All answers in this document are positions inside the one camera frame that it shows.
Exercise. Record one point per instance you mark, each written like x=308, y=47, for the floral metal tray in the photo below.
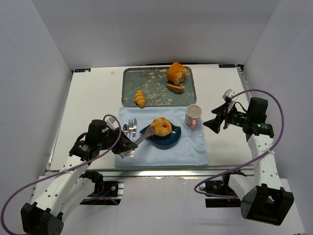
x=152, y=82

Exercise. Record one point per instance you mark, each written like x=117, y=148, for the small striped croissant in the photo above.
x=139, y=98

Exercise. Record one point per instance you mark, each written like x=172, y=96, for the light blue placemat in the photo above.
x=190, y=150

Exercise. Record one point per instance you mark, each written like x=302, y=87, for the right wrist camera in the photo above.
x=230, y=95

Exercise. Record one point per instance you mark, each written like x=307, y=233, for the round golden bread roll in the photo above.
x=161, y=126

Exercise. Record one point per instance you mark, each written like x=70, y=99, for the dark blue leaf plate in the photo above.
x=167, y=141

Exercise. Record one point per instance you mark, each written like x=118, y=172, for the brown bread slice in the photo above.
x=175, y=88

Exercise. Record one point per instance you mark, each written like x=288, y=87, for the silver spoon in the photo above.
x=126, y=128

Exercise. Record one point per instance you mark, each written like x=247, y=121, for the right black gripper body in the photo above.
x=224, y=117

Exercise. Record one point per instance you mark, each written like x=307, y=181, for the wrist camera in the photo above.
x=230, y=95
x=111, y=122

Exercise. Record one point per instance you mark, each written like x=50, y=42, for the pink mug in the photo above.
x=193, y=115

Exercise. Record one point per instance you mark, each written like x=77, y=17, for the silver fork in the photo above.
x=131, y=127

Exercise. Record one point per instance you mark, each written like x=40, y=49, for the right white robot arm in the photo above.
x=264, y=199

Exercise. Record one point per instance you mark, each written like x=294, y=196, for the blue table label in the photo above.
x=224, y=66
x=82, y=70

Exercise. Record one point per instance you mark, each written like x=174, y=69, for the right blue table label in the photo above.
x=224, y=66

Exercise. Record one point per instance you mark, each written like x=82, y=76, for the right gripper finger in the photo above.
x=214, y=124
x=221, y=111

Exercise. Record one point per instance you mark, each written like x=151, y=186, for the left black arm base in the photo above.
x=108, y=193

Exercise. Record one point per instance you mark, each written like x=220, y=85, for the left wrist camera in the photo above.
x=111, y=122

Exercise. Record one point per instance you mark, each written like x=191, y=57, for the left blue table label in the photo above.
x=82, y=70

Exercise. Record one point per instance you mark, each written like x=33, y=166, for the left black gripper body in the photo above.
x=118, y=141

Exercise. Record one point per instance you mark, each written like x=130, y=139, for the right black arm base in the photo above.
x=220, y=187

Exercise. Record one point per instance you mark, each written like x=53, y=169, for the metal serving tongs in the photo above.
x=149, y=132

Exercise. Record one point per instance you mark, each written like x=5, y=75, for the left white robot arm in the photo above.
x=46, y=215

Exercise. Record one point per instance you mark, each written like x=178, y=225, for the large orange bread loaf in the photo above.
x=176, y=73

